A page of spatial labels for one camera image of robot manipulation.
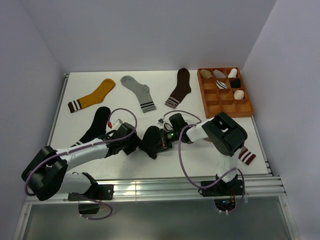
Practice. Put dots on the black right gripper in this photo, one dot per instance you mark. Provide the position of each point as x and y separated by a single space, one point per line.
169 145

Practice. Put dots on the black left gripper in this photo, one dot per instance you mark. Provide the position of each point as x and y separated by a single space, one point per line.
135 143

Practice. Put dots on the plain black sock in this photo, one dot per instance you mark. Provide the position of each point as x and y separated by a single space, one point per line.
152 142

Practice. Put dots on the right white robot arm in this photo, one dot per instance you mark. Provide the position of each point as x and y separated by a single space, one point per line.
227 136

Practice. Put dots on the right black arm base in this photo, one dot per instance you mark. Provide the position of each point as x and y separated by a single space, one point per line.
228 190

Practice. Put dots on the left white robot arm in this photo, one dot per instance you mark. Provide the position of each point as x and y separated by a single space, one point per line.
48 172

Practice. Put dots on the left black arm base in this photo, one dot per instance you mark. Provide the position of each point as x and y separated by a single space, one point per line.
90 202

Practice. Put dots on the brown sock with pink stripes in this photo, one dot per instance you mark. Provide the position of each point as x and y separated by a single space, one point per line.
181 90

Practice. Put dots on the black sock with white stripes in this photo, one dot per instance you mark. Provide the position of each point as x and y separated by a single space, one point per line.
98 126

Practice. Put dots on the grey sock with black stripes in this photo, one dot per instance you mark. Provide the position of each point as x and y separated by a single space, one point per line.
141 91

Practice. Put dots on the rolled beige sock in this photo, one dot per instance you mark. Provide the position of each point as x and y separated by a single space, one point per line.
205 74

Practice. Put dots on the orange wooden compartment tray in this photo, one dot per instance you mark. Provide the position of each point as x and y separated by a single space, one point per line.
217 100

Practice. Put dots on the rolled striped sock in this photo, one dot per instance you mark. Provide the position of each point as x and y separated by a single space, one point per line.
221 85

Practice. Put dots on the rolled grey sock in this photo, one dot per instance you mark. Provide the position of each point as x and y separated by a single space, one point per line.
218 74

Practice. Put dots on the mustard yellow sock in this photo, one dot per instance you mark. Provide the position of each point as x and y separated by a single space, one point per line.
96 97

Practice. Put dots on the rolled cream sock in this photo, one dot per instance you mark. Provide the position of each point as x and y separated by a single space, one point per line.
239 94

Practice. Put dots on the rolled black sock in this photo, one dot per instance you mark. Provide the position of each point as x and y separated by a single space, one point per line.
235 83

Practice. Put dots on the rolled white sock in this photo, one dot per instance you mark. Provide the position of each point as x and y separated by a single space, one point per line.
233 73

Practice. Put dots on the tan sock with maroon cuff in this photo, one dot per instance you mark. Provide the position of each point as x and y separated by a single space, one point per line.
246 156

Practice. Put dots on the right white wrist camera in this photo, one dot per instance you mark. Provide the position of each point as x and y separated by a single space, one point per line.
162 122

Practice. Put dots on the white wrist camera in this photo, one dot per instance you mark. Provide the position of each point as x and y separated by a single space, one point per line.
162 122
115 125

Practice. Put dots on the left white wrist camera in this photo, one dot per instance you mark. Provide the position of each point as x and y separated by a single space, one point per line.
115 125

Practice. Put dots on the aluminium frame rail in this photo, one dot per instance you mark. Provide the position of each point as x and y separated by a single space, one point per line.
175 189

